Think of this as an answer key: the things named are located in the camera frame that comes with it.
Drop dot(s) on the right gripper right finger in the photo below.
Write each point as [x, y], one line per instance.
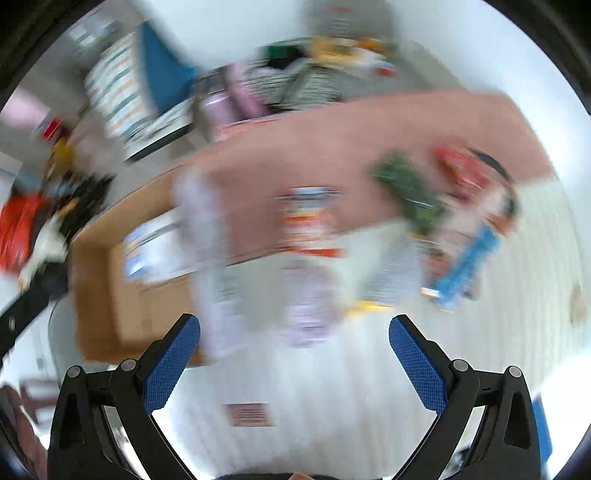
[506, 444]

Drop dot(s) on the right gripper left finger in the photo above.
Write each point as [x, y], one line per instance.
[82, 445]

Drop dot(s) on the blue bear tissue pack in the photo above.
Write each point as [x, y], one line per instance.
[153, 253]

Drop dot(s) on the lilac towel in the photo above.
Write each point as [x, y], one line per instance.
[312, 303]

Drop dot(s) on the green wet wipes pack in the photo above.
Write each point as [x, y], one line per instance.
[420, 204]

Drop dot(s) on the red snack bag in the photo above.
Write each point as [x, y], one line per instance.
[463, 169]

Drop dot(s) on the orange snack bag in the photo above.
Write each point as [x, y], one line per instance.
[308, 221]

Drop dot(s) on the brown cardboard box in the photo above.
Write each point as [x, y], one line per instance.
[119, 318]

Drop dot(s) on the pink rug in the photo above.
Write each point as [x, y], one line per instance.
[339, 145]

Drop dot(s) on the pink suitcase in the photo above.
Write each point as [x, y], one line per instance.
[223, 100]

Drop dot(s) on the yellow snack bags pile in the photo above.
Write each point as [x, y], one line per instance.
[363, 57]

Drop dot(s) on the black white patterned cloth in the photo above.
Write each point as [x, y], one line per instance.
[302, 85]

